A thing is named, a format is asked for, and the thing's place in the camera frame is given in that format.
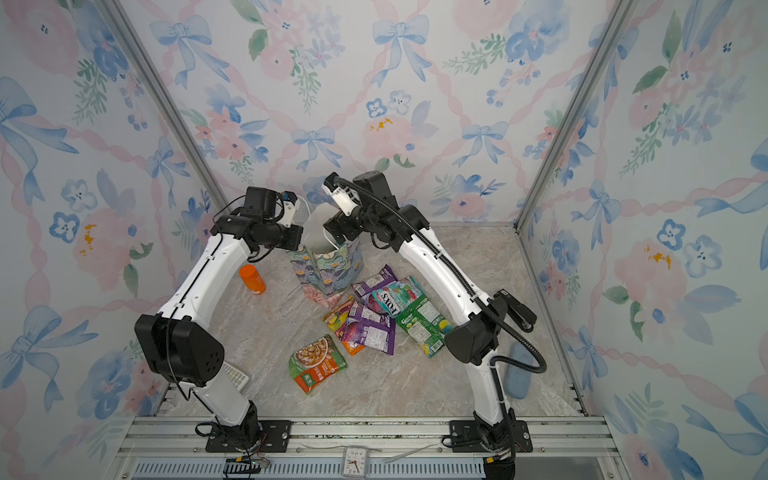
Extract floral paper gift bag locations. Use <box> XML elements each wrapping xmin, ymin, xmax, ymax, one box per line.
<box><xmin>287</xmin><ymin>203</ymin><xmax>364</xmax><ymax>309</ymax></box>

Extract purple Fox's candy packet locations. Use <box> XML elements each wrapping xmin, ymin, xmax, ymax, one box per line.
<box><xmin>336</xmin><ymin>301</ymin><xmax>395</xmax><ymax>356</ymax></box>

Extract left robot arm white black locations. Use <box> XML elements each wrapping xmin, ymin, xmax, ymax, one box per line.
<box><xmin>134</xmin><ymin>203</ymin><xmax>302</xmax><ymax>453</ymax></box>

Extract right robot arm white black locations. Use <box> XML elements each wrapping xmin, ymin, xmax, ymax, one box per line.
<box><xmin>323</xmin><ymin>186</ymin><xmax>517</xmax><ymax>479</ymax></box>

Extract orange bottle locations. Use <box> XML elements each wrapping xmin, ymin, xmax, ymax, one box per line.
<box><xmin>239</xmin><ymin>263</ymin><xmax>266</xmax><ymax>295</ymax></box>

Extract purple candy packet rear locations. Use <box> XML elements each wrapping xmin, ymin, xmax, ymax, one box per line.
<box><xmin>351</xmin><ymin>264</ymin><xmax>398</xmax><ymax>300</ymax></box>

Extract teal Fox's mint blossom packet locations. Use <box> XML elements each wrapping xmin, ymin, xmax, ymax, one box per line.
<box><xmin>368</xmin><ymin>276</ymin><xmax>424</xmax><ymax>318</ymax></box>

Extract green Fox's spring tea packet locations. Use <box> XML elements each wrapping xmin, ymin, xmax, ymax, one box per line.
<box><xmin>395</xmin><ymin>295</ymin><xmax>455</xmax><ymax>358</ymax></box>

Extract orange Fox's lemon candy packet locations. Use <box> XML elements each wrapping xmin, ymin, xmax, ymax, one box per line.
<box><xmin>323</xmin><ymin>296</ymin><xmax>364</xmax><ymax>356</ymax></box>

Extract orange green noodle packet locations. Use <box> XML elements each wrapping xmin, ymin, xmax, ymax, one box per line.
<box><xmin>288</xmin><ymin>334</ymin><xmax>348</xmax><ymax>394</ymax></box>

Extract white calculator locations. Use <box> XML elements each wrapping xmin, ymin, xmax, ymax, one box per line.
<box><xmin>222</xmin><ymin>361</ymin><xmax>250</xmax><ymax>392</ymax></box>

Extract black stapler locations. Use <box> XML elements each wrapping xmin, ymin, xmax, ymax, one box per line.
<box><xmin>494</xmin><ymin>289</ymin><xmax>538</xmax><ymax>333</ymax></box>

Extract small white clock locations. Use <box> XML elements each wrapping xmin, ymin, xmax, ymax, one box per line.
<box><xmin>341</xmin><ymin>446</ymin><xmax>369</xmax><ymax>479</ymax></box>

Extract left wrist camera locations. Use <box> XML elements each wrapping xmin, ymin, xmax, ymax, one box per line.
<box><xmin>241</xmin><ymin>187</ymin><xmax>299</xmax><ymax>227</ymax></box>

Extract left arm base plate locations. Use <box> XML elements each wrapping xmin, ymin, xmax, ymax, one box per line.
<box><xmin>205</xmin><ymin>420</ymin><xmax>293</xmax><ymax>454</ymax></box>

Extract black corrugated cable conduit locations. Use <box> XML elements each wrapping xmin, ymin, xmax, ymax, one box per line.
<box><xmin>333</xmin><ymin>176</ymin><xmax>548</xmax><ymax>375</ymax></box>

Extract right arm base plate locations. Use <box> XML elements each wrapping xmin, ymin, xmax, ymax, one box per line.
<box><xmin>443</xmin><ymin>420</ymin><xmax>533</xmax><ymax>455</ymax></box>

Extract aluminium frame rail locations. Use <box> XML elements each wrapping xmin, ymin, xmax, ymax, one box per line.
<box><xmin>105</xmin><ymin>417</ymin><xmax>629</xmax><ymax>479</ymax></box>

